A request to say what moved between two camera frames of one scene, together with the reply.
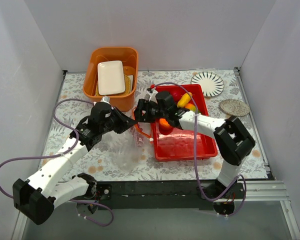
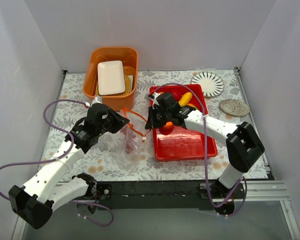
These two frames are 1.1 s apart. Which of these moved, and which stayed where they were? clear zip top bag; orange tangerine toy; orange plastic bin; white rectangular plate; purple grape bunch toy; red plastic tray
Moved: clear zip top bag; purple grape bunch toy
Stayed: orange plastic bin; white rectangular plate; orange tangerine toy; red plastic tray
